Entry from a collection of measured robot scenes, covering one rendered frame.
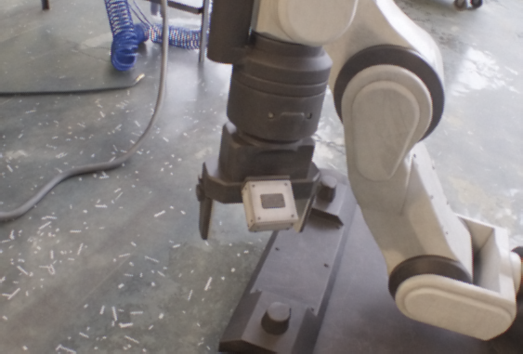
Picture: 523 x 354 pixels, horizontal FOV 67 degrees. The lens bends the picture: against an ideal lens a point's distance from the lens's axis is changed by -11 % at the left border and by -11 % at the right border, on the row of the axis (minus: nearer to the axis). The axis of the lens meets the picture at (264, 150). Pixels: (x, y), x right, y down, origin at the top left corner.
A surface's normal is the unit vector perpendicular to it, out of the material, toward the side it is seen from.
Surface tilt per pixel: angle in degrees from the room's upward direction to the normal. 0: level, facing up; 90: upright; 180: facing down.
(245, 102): 84
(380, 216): 90
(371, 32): 90
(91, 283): 0
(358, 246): 0
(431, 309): 90
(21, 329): 0
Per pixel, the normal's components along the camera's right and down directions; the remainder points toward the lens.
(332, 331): 0.13, -0.80
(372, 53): -0.50, -0.22
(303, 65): 0.36, -0.26
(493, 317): -0.33, 0.52
